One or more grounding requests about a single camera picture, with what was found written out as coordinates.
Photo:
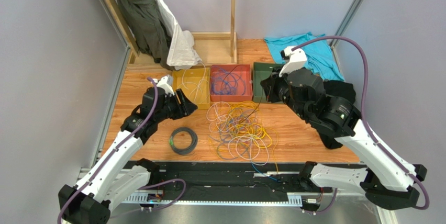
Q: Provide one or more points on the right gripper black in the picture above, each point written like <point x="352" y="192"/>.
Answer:
<point x="279" y="89"/>

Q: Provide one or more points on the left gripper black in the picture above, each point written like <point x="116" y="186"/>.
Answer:
<point x="185" y="108"/>

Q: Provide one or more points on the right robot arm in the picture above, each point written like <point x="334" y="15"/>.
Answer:
<point x="387" y="180"/>

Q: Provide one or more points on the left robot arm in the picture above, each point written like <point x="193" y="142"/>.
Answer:
<point x="111" y="161"/>

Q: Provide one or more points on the cyan cloth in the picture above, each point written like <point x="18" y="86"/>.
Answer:
<point x="319" y="55"/>

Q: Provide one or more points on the green plastic bin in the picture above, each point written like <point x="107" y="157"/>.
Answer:
<point x="260" y="72"/>

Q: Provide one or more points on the black cloth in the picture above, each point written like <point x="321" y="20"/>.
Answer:
<point x="340" y="89"/>

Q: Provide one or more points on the white cloth hanging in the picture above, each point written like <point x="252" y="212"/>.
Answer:
<point x="181" y="54"/>

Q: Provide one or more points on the red plastic bin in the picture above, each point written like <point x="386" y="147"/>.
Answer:
<point x="230" y="83"/>

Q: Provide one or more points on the olive green cloth hanging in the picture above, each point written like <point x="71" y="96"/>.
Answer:
<point x="144" y="19"/>

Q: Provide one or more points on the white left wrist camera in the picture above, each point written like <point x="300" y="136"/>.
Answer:
<point x="165" y="83"/>

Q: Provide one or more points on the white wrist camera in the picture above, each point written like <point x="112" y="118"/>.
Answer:
<point x="294" y="57"/>
<point x="165" y="83"/>

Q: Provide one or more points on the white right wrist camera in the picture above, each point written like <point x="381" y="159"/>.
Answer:
<point x="294" y="57"/>

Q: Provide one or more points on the wooden frame stand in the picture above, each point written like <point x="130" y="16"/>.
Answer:
<point x="212" y="47"/>

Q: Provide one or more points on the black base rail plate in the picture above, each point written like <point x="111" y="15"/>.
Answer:
<point x="232" y="181"/>

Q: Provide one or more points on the aluminium frame rail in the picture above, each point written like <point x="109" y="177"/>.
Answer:
<point x="152" y="199"/>

